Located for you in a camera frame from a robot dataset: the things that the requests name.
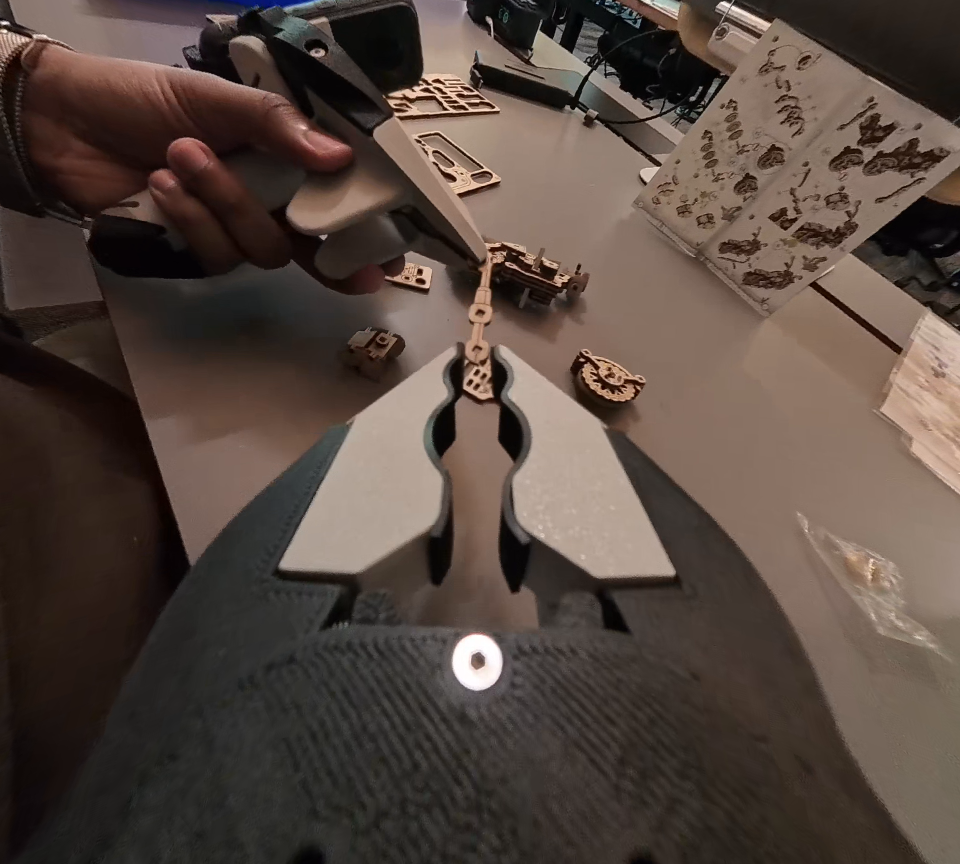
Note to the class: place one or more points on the wooden motorbike body assembly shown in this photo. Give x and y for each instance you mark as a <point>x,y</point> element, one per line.
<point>532,275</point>

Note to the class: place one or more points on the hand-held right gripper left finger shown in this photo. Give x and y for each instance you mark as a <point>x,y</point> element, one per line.
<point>360,496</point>

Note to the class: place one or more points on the grey desk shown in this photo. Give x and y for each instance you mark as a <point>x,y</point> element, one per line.
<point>712,466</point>

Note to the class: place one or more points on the black battery charger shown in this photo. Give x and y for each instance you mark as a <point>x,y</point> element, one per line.
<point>510,1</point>

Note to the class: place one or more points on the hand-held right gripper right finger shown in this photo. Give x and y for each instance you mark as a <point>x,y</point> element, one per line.
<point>592,504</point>

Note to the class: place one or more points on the small flat wooden piece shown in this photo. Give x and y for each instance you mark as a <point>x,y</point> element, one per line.
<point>416,276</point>

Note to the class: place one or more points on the clear bag of small parts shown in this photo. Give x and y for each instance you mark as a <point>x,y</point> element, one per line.
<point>862,571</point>

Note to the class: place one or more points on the silver wristband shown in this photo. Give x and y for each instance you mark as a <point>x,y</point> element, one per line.
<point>11,44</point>

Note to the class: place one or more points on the small wooden block assembly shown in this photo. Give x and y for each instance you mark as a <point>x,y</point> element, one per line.
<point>375,350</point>

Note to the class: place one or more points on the wooden sheet with window cutout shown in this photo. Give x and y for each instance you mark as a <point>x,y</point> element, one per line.
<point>480,182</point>

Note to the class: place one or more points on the black power adapter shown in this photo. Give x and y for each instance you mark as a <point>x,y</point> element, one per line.
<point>525,80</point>

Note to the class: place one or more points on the printed assembly instruction sheet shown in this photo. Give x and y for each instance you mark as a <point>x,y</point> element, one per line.
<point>787,151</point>

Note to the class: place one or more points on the wooden wheel assembly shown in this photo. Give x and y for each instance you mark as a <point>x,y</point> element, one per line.
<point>607,376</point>

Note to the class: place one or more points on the wooden sheet with angular cutouts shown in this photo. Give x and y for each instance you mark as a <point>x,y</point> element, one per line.
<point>480,107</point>

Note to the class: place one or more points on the person's left hand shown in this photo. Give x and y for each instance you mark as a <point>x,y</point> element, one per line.
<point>150,121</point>

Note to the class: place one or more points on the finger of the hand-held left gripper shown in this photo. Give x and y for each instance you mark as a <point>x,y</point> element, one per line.
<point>427,196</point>

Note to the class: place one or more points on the long wooden lever part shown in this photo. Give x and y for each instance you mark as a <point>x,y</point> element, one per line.
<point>480,312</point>

